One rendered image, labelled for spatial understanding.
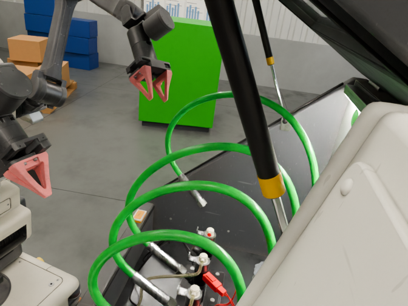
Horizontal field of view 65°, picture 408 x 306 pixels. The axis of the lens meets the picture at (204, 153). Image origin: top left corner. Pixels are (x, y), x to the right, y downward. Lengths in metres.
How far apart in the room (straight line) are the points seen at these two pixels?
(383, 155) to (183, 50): 3.75
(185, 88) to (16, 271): 2.79
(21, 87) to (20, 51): 4.57
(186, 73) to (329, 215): 3.78
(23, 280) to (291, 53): 6.32
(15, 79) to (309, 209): 0.51
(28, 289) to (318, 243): 1.69
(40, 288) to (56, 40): 1.13
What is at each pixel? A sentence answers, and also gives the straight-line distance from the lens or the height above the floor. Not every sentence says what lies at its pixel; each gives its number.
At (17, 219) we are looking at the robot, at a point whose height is 0.79.
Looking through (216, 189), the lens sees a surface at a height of 1.35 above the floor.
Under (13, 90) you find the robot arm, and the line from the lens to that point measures 0.60.
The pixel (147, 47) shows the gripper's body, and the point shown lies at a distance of 0.87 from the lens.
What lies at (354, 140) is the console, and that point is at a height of 1.53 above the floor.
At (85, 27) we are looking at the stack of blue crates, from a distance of 6.88.
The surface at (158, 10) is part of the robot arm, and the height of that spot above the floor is 1.55.
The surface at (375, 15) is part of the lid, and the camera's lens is 0.19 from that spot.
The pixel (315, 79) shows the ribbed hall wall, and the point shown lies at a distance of 7.33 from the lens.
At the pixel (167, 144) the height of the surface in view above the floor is 1.26.
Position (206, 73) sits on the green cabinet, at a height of 0.78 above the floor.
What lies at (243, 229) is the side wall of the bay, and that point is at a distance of 1.09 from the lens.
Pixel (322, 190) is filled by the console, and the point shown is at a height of 1.49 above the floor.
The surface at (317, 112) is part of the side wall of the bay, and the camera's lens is 0.91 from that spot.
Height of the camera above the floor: 1.59
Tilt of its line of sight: 26 degrees down
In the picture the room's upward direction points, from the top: 7 degrees clockwise
